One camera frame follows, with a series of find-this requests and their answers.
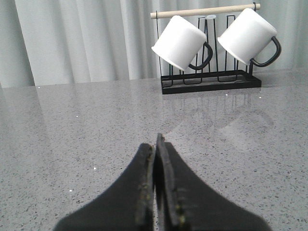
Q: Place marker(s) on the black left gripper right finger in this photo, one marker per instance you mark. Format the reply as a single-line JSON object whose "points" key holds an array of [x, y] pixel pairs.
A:
{"points": [[186, 203]]}

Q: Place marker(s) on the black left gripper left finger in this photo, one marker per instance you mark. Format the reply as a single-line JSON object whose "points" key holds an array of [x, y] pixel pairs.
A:
{"points": [[127, 205]]}

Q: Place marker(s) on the left white enamel mug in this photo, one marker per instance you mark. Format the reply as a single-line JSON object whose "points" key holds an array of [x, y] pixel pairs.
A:
{"points": [[180, 42]]}

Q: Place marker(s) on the right white enamel mug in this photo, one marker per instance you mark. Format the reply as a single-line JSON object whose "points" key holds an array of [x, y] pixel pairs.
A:
{"points": [[247, 36]]}

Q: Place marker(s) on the white enamel mug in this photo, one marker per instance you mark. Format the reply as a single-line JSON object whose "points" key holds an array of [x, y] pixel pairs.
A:
{"points": [[247, 36], [180, 42]]}

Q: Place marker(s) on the black wire mug rack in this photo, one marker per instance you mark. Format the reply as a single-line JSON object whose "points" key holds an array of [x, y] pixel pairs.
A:
{"points": [[222, 72]]}

